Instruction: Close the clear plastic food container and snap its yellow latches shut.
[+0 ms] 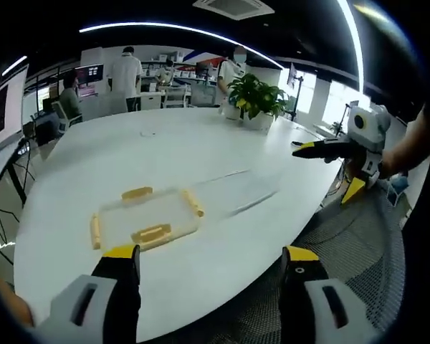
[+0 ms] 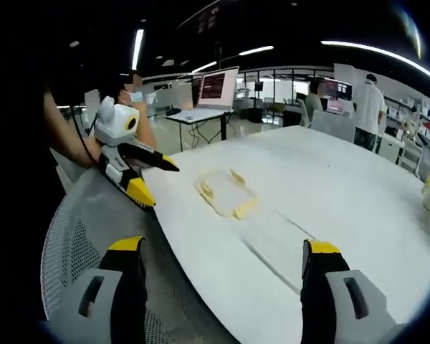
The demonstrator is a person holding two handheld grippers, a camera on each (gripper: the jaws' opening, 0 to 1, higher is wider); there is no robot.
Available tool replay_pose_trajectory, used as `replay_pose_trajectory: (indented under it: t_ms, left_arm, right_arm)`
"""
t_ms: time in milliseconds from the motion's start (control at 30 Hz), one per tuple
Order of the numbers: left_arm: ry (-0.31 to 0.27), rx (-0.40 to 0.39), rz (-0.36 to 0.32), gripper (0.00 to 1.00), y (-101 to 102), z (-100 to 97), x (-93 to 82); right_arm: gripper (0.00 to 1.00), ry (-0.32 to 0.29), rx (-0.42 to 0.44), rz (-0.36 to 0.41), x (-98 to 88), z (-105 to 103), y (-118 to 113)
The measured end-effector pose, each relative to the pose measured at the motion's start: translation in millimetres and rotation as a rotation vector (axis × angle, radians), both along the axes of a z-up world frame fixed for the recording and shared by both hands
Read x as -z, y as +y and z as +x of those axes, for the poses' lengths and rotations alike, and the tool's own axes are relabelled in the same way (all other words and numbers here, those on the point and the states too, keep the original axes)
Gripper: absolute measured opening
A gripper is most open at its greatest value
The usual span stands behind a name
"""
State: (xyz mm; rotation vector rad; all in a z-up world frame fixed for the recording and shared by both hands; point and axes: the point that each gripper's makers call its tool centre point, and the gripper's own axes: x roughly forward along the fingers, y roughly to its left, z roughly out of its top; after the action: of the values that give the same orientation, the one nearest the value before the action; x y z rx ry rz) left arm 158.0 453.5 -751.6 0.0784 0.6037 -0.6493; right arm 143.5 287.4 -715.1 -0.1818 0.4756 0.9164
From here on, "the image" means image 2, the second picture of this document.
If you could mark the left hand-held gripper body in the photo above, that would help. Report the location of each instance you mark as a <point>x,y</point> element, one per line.
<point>116,123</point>

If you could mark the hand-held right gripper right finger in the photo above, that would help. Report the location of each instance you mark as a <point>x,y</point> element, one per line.
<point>329,308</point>

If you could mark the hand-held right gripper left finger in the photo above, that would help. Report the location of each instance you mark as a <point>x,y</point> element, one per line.
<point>96,308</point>

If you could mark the cream plastic buckle part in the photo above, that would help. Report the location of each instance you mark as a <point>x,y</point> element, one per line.
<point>237,176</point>
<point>206,190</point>

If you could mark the grey mesh office chair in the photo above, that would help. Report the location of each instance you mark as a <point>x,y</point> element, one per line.
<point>93,215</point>

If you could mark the white desk with black legs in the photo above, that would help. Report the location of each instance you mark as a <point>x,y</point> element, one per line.
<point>197,114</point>

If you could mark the ceiling light strip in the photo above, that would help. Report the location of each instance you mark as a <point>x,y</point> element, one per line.
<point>137,48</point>
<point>204,67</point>
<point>256,50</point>
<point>383,53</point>

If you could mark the open laptop with pink screen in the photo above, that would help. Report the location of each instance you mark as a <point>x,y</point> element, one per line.
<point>216,86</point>

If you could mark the white slatted chair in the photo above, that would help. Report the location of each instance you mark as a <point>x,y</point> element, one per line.
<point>412,156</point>

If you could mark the small laptop with pink screen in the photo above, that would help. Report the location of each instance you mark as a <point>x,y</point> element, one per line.
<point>335,106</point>

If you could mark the dark computer monitor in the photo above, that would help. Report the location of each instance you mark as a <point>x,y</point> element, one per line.
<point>340,89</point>

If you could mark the white storage shelves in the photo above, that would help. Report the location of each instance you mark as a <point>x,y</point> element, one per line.
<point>415,114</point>

